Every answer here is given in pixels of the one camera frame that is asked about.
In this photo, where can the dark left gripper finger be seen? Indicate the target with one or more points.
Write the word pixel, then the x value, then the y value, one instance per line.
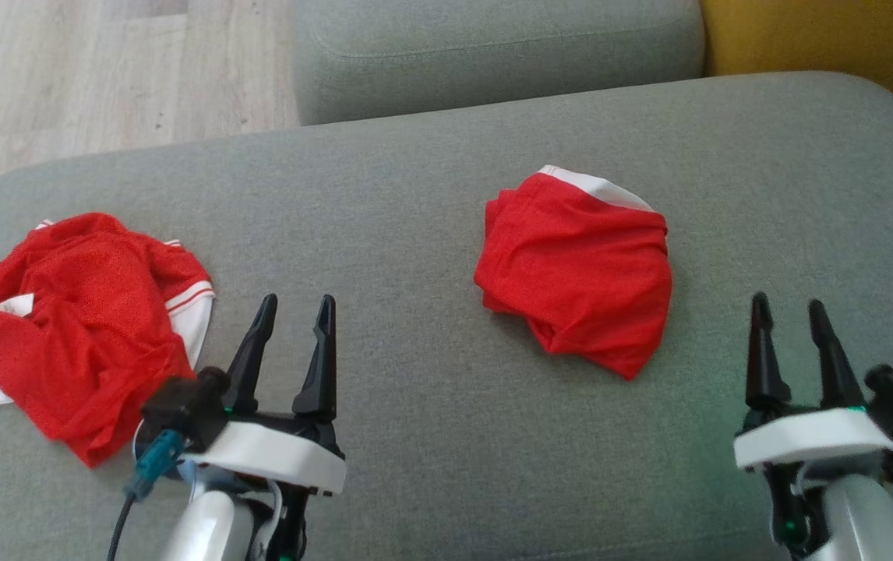
pixel 252 366
pixel 322 374

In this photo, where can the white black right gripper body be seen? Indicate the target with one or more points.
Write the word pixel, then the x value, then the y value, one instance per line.
pixel 805 440

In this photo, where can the grey sofa back cushion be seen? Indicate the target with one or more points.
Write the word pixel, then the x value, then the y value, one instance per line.
pixel 493 54

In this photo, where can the red shorts white waistband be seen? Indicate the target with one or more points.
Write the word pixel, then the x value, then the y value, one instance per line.
pixel 579 265

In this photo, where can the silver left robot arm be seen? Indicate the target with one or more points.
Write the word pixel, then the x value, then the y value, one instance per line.
pixel 209 522

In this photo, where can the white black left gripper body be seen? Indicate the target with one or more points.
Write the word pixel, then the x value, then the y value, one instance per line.
pixel 275 456

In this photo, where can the yellow cushion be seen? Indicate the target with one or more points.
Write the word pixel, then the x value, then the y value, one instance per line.
pixel 820 39

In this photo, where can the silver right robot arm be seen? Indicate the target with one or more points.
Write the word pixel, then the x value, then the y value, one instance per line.
pixel 859 518

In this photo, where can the grey fabric sofa seat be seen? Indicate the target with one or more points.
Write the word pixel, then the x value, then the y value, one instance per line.
pixel 431 234

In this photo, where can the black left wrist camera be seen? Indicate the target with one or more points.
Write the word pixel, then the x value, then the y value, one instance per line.
pixel 185 405

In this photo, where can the red Bulls jersey white sleeves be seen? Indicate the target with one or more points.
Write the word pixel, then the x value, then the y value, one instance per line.
pixel 96 312

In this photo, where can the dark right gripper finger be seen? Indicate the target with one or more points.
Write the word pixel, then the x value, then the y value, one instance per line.
pixel 836 370
pixel 764 366

